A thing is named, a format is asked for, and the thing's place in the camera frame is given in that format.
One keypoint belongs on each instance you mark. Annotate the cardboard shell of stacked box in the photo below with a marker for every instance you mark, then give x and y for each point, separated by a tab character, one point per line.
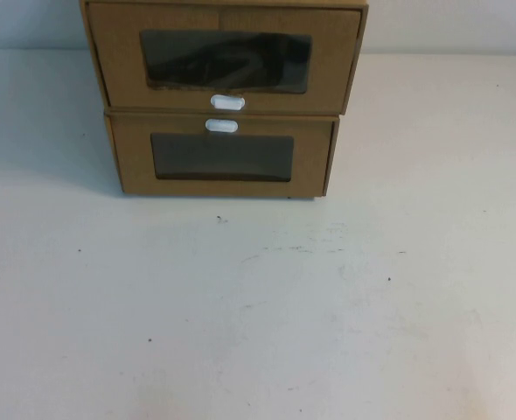
153	109

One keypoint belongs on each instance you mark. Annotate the cardboard shell of base box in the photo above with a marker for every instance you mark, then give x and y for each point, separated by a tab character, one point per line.
284	116

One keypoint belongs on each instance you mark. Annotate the cardboard drawer with curved-edge window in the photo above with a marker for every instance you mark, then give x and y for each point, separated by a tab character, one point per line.
118	65

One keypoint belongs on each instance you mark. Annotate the cardboard drawer with straight-edge window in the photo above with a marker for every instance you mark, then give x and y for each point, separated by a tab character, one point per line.
131	131

